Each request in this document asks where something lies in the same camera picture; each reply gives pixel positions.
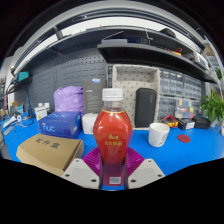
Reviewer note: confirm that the red drink bottle white cap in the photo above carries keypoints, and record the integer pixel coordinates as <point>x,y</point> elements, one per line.
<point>112,133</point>

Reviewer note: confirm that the beige dotted open box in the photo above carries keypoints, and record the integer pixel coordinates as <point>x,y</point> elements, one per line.
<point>125,81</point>

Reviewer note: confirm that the yellow multimeter with red leads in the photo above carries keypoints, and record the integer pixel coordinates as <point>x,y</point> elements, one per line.
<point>170,121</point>

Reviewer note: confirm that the blue cardboard box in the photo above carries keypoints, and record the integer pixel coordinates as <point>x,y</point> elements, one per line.
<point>60,125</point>

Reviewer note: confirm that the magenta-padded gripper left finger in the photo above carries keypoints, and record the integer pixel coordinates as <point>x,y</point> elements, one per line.
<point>80,173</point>

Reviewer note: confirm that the dark grey flat box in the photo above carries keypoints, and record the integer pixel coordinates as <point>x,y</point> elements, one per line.
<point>93,98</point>

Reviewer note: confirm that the white labelled small box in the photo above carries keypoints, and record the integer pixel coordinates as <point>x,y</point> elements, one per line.
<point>41,112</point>

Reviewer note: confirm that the black zip case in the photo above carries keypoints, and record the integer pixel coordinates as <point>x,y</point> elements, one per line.
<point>202,122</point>

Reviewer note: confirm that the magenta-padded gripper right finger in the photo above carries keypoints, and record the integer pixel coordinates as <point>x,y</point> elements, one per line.
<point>145,173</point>

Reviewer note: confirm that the purple plastic bag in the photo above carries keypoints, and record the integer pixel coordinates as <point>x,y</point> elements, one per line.
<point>68,100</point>

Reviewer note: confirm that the dark grey pegboard panel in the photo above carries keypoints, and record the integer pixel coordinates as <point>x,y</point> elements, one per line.
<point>66,73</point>

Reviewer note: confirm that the flat round red coaster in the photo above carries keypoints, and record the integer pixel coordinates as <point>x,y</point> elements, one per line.
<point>183,138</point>

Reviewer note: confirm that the green potted plant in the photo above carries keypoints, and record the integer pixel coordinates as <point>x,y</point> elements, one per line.
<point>213,106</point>

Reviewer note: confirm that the teal screen monitor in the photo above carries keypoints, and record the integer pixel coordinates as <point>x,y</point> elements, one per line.
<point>23,76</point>

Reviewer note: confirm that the brown cardboard box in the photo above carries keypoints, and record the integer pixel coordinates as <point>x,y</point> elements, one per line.
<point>48,151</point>

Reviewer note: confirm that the clear organiser with coloured parts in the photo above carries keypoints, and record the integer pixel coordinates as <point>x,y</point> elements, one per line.
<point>185,108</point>

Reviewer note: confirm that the black rectangular pouch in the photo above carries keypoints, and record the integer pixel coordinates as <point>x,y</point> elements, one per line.
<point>145,108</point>

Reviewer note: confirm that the dark overhead shelf unit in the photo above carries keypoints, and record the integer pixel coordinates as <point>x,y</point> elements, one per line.
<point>150,55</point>

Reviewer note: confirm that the white metal shelving rack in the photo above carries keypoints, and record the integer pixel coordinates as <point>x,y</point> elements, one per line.
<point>216,56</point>

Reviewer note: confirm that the black box with white label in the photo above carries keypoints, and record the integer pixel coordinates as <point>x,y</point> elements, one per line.
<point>186,124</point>

